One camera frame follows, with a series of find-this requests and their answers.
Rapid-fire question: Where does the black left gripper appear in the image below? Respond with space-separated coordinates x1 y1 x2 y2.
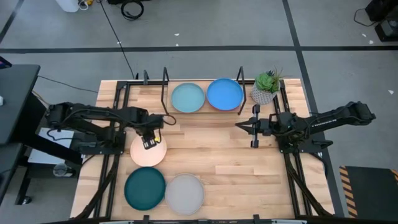
140 114 165 151

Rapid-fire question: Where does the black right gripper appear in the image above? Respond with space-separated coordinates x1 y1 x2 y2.
234 104 279 149

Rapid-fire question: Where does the peach plate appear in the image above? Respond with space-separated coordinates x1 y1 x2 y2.
129 134 168 168

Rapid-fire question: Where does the blue plate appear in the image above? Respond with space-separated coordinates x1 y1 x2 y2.
206 77 244 111

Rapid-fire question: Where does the dark teal plate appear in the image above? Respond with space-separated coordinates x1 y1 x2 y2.
124 166 167 212

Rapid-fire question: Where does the light teal plate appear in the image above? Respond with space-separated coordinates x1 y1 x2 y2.
170 82 206 113

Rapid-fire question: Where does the pale grey plate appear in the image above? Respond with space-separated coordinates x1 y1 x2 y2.
164 172 206 217

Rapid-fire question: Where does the wooden shelf with black brackets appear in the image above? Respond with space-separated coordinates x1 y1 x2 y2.
160 65 248 116

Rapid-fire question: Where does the white patterned plant pot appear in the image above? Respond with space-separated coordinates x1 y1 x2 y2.
250 81 280 106

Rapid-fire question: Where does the green succulent plant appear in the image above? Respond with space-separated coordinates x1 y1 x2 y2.
254 67 292 94

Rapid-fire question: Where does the clear glass cup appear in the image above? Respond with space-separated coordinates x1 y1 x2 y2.
52 163 74 178

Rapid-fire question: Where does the white paper sheet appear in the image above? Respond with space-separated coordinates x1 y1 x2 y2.
27 127 75 165

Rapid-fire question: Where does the black desk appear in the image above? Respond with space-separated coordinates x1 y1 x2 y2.
0 63 41 200

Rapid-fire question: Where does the black mat with yellow stripes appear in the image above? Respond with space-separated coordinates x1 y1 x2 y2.
338 166 398 220

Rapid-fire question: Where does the white container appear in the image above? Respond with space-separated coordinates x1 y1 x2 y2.
55 0 80 13

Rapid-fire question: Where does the black equipment case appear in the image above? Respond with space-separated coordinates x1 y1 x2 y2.
365 0 398 43

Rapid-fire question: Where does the black aluminium rig frame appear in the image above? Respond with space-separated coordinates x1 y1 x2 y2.
74 79 335 224

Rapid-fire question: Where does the thin black cable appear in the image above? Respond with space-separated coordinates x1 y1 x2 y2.
37 75 100 94

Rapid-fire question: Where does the long black floor cable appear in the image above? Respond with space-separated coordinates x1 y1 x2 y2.
99 0 137 80

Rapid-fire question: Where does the coiled black cable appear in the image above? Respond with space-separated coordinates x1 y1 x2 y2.
120 0 145 21

